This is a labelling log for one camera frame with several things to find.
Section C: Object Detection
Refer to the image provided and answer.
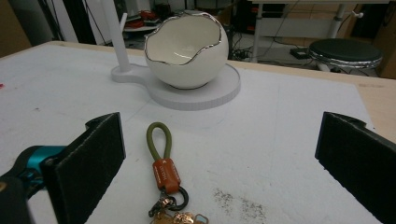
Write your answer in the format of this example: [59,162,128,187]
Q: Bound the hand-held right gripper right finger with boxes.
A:
[314,111,396,224]

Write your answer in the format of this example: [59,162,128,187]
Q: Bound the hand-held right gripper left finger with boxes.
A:
[41,111,127,224]

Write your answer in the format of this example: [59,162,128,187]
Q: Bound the black round stool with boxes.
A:
[308,37,384,73]

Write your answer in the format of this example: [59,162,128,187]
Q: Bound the black power strip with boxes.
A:
[290,47,311,61]

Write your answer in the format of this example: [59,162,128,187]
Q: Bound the white eggshell-shaped bowl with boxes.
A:
[143,9,230,91]

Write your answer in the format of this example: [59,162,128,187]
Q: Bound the black floor cables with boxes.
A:
[228,29,260,62]

